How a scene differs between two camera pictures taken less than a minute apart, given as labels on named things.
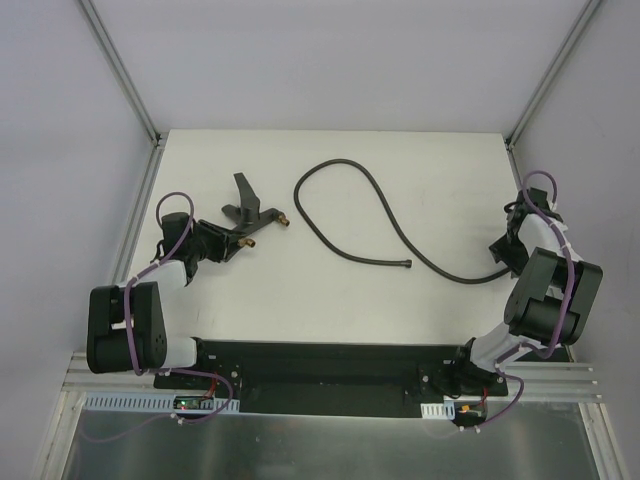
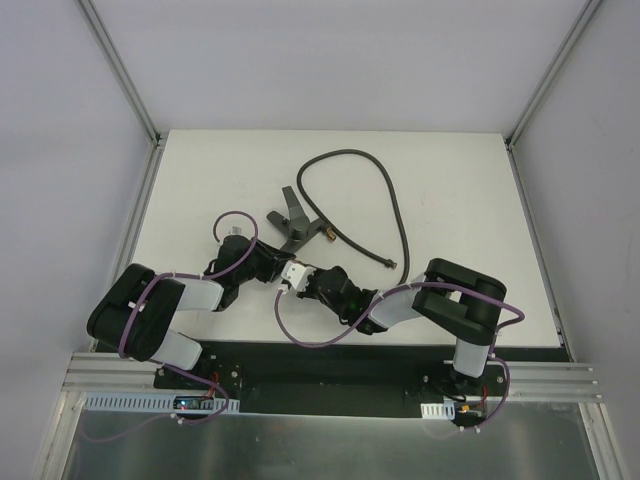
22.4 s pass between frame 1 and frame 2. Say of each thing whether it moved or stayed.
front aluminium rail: stayed
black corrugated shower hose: moved
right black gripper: moved
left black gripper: moved
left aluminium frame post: stayed
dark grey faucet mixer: moved
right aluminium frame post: stayed
